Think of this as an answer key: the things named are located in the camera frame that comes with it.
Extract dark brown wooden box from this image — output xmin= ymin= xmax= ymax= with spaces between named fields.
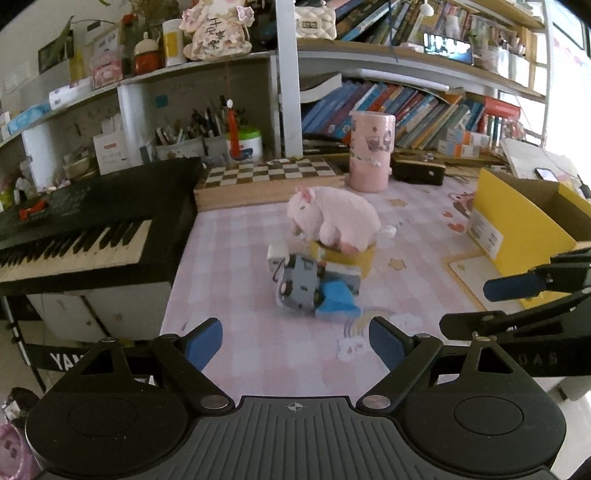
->
xmin=392 ymin=151 xmax=446 ymax=186

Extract black picture frame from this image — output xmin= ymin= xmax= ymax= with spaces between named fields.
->
xmin=37 ymin=25 xmax=77 ymax=75

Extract white cabinet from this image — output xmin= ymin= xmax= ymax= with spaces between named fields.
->
xmin=28 ymin=281 xmax=174 ymax=344

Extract white pen holder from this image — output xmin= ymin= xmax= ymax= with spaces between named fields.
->
xmin=480 ymin=28 xmax=532 ymax=88

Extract yellow tape roll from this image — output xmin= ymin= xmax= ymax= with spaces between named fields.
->
xmin=308 ymin=237 xmax=377 ymax=280

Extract beige desk mat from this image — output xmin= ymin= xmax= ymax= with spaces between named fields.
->
xmin=447 ymin=254 xmax=546 ymax=315

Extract pink pig plush toy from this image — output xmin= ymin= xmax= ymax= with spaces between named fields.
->
xmin=286 ymin=185 xmax=398 ymax=254

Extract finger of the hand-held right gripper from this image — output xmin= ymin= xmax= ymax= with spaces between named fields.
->
xmin=483 ymin=249 xmax=591 ymax=302
xmin=438 ymin=290 xmax=591 ymax=378

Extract blue tissue pack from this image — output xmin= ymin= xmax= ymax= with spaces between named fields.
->
xmin=7 ymin=104 xmax=51 ymax=134

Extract yellow cardboard box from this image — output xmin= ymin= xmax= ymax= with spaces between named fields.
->
xmin=466 ymin=167 xmax=591 ymax=310

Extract white charger plug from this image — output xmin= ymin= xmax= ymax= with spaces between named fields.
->
xmin=268 ymin=244 xmax=291 ymax=273

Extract pink checkered cloth desktop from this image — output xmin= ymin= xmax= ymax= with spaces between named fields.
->
xmin=159 ymin=178 xmax=509 ymax=402

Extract black electronic keyboard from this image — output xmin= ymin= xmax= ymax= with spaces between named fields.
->
xmin=0 ymin=157 xmax=204 ymax=296

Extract orange and white box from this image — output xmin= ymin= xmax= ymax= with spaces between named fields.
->
xmin=436 ymin=141 xmax=483 ymax=158
xmin=445 ymin=128 xmax=491 ymax=146

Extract pink candy jar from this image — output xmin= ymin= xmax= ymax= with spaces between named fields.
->
xmin=89 ymin=46 xmax=125 ymax=89

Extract black framed wall picture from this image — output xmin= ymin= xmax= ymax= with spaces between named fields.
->
xmin=549 ymin=0 xmax=587 ymax=47

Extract white quilted handbag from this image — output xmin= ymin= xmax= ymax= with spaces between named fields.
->
xmin=294 ymin=0 xmax=337 ymax=40

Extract red and white bottle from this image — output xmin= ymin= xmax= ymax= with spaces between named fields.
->
xmin=133 ymin=31 xmax=162 ymax=75

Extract thick red book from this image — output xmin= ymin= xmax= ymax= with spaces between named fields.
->
xmin=482 ymin=96 xmax=522 ymax=118

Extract white box with red label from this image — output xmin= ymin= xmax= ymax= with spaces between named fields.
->
xmin=92 ymin=115 xmax=130 ymax=175

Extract grey toy car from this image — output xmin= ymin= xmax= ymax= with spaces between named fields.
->
xmin=276 ymin=253 xmax=326 ymax=315

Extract grey pen tray with pens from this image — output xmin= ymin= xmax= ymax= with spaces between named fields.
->
xmin=154 ymin=104 xmax=232 ymax=162

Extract wooden chessboard box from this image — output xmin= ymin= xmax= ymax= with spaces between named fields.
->
xmin=194 ymin=156 xmax=347 ymax=212

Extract flat white box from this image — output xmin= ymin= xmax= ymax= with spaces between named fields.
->
xmin=48 ymin=78 xmax=93 ymax=109

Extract pink cylindrical tin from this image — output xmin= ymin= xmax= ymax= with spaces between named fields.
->
xmin=348 ymin=111 xmax=396 ymax=193

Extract small blue and white box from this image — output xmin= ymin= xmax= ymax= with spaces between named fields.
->
xmin=315 ymin=281 xmax=362 ymax=320

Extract cream cat figurine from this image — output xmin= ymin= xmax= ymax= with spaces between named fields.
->
xmin=179 ymin=0 xmax=256 ymax=62

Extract yellow and white can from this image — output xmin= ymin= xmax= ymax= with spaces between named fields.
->
xmin=161 ymin=18 xmax=188 ymax=68

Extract stack of papers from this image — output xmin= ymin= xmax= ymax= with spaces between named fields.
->
xmin=501 ymin=137 xmax=583 ymax=181

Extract row of leaning books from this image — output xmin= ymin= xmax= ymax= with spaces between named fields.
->
xmin=300 ymin=80 xmax=522 ymax=153

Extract row of stacked books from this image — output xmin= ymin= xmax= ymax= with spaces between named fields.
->
xmin=335 ymin=0 xmax=490 ymax=47

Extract dried flowers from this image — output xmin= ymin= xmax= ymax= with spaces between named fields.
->
xmin=122 ymin=0 xmax=181 ymax=28

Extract pink wall poster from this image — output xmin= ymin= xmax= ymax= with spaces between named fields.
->
xmin=549 ymin=41 xmax=583 ymax=93

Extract white jar with green lid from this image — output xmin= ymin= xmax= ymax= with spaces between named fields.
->
xmin=226 ymin=127 xmax=264 ymax=162

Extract white bookshelf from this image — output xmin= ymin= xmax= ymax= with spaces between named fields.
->
xmin=0 ymin=0 xmax=555 ymax=185

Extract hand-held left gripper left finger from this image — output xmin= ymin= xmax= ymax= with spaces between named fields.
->
xmin=69 ymin=318 xmax=235 ymax=413

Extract black keyboard stand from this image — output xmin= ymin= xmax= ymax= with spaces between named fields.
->
xmin=0 ymin=295 xmax=153 ymax=393

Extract pink plastic bag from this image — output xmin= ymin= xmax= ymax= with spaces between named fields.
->
xmin=0 ymin=388 xmax=42 ymax=480

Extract small red object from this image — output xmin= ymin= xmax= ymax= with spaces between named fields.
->
xmin=19 ymin=200 xmax=49 ymax=220

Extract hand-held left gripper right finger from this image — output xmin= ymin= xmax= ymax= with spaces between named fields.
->
xmin=355 ymin=316 xmax=518 ymax=414

